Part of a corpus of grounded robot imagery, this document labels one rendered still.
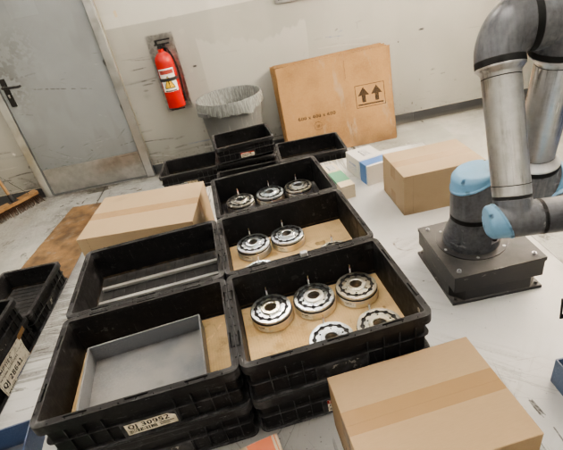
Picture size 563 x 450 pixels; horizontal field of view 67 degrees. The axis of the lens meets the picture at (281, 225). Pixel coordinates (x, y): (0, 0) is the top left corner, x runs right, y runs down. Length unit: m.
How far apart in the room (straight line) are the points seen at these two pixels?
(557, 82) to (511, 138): 0.18
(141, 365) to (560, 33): 1.11
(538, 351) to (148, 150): 3.72
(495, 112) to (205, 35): 3.25
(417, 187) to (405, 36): 2.82
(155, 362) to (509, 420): 0.73
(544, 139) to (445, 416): 0.66
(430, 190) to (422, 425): 0.97
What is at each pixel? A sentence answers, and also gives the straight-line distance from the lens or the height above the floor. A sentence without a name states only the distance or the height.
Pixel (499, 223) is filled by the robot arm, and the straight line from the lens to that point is 0.97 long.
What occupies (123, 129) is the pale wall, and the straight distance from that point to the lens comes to 4.24.
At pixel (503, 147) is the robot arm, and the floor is 1.18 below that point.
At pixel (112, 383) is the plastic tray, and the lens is 1.09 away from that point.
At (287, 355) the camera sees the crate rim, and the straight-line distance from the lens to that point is 0.85.
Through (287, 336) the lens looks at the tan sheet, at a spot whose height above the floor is 0.83.
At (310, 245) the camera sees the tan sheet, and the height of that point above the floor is 0.83.
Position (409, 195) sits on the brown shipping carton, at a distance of 1.59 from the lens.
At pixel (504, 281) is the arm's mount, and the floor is 0.75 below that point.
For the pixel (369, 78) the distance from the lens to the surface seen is 4.05.
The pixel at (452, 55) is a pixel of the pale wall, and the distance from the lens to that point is 4.51.
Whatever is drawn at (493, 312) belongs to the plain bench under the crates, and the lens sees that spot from 1.26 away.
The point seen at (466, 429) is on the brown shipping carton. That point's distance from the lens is 0.85.
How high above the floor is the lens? 1.57
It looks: 32 degrees down
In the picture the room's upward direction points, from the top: 11 degrees counter-clockwise
